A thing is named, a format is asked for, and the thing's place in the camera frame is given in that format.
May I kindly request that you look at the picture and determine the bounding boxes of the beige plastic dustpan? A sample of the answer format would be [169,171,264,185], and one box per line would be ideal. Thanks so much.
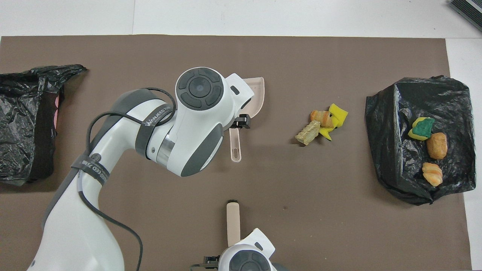
[229,77,266,163]

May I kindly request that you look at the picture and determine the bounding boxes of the beige hand brush black bristles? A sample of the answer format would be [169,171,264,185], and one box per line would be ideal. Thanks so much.
[227,199,241,247]

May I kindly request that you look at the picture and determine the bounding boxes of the pale ridged bread piece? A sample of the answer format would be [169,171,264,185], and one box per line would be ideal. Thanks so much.
[294,120,321,146]

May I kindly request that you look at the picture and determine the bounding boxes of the orange striped croissant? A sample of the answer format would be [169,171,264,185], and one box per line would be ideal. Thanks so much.
[310,110,334,128]

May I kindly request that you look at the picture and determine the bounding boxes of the yellow green scouring sponge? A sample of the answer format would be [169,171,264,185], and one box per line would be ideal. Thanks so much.
[408,117,435,141]

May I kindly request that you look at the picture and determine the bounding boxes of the brown oval bread roll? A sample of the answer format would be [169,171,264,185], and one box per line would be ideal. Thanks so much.
[427,132,448,160]

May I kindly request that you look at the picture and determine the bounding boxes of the golden croissant bread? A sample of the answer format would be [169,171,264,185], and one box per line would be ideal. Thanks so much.
[422,162,443,187]

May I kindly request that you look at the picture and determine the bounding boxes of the black bag lined pink bin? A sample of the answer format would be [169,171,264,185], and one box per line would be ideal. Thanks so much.
[0,64,87,187]

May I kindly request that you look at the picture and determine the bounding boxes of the brown table mat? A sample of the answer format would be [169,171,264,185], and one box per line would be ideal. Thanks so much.
[0,35,472,271]

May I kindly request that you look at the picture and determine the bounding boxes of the dark ribbed panel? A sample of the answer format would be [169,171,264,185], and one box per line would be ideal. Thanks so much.
[447,0,482,32]

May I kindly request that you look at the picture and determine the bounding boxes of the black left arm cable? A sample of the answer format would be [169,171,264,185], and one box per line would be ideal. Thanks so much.
[77,87,177,271]

